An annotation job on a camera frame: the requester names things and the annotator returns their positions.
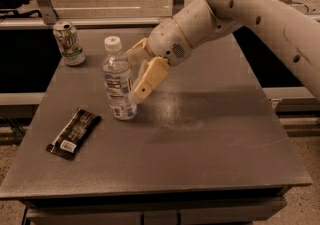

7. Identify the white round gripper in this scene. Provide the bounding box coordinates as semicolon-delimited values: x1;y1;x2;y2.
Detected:
125;19;192;104

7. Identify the clear plastic water bottle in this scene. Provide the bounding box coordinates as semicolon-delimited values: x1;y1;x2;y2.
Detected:
101;36;137;120

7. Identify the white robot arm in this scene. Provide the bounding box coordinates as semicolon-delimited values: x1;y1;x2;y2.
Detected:
127;0;320;104

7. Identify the black rxbar chocolate wrapper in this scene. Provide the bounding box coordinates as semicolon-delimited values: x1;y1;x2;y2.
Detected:
46;109;101;160

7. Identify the green white soda can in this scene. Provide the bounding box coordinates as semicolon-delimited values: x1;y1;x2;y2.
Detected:
53;21;86;66

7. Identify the left metal bracket post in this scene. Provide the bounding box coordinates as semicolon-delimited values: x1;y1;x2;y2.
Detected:
36;0;57;25

